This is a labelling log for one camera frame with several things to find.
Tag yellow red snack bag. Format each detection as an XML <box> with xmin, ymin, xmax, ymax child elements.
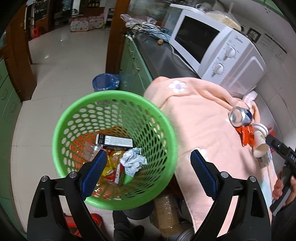
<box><xmin>97</xmin><ymin>149</ymin><xmax>125</xmax><ymax>187</ymax></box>

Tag clear plastic bag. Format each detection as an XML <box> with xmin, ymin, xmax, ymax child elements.
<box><xmin>120</xmin><ymin>14</ymin><xmax>157</xmax><ymax>27</ymax></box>

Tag green plastic trash basket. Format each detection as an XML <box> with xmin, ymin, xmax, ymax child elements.
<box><xmin>52</xmin><ymin>90</ymin><xmax>178</xmax><ymax>210</ymax></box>

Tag tangled black cables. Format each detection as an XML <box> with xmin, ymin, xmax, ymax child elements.
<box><xmin>125</xmin><ymin>22</ymin><xmax>172</xmax><ymax>41</ymax></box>

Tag white mug on microwave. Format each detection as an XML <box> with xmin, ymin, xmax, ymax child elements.
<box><xmin>195</xmin><ymin>2</ymin><xmax>213</xmax><ymax>14</ymax></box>

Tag white microwave oven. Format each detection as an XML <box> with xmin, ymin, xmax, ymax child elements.
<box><xmin>169</xmin><ymin>9</ymin><xmax>266</xmax><ymax>96</ymax></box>

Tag clear plastic wrapper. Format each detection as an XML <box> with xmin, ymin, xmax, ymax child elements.
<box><xmin>83</xmin><ymin>142</ymin><xmax>102</xmax><ymax>162</ymax></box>

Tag crumpled white tissue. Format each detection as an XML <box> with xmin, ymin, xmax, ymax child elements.
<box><xmin>119</xmin><ymin>148</ymin><xmax>147</xmax><ymax>177</ymax></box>

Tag right hand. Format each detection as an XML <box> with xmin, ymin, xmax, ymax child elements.
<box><xmin>272</xmin><ymin>172</ymin><xmax>296</xmax><ymax>206</ymax></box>

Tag polka dot storage boxes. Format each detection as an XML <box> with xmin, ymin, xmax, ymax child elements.
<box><xmin>70</xmin><ymin>16</ymin><xmax>104</xmax><ymax>32</ymax></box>

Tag orange snack wrapper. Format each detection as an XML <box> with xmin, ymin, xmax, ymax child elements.
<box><xmin>235</xmin><ymin>125</ymin><xmax>254</xmax><ymax>147</ymax></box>

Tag red plastic stool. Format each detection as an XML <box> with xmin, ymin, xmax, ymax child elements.
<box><xmin>64</xmin><ymin>213</ymin><xmax>103</xmax><ymax>237</ymax></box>

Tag green cabinet opposite side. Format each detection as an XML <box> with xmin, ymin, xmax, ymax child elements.
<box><xmin>0</xmin><ymin>58</ymin><xmax>24</xmax><ymax>204</ymax></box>

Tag cardboard box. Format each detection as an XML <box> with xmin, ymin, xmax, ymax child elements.
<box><xmin>149</xmin><ymin>194</ymin><xmax>183</xmax><ymax>237</ymax></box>

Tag brown wooden door frame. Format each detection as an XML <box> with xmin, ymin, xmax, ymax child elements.
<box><xmin>105</xmin><ymin>0</ymin><xmax>130</xmax><ymax>74</ymax></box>

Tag pink fleece blanket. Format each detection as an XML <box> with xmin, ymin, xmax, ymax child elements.
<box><xmin>144</xmin><ymin>77</ymin><xmax>277</xmax><ymax>230</ymax></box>

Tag white blue milk carton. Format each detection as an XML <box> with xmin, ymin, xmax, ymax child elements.
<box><xmin>258</xmin><ymin>149</ymin><xmax>273</xmax><ymax>168</ymax></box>

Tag green kitchen cabinet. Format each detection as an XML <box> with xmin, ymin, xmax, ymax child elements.
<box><xmin>119</xmin><ymin>35</ymin><xmax>153</xmax><ymax>96</ymax></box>

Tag white paper cup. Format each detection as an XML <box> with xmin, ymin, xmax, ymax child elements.
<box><xmin>252</xmin><ymin>123</ymin><xmax>269</xmax><ymax>158</ymax></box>

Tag black rectangular box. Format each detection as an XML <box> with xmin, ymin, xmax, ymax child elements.
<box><xmin>95</xmin><ymin>133</ymin><xmax>133</xmax><ymax>150</ymax></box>

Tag blue lined trash bin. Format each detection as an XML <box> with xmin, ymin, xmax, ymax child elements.
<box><xmin>92</xmin><ymin>73</ymin><xmax>121</xmax><ymax>92</ymax></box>

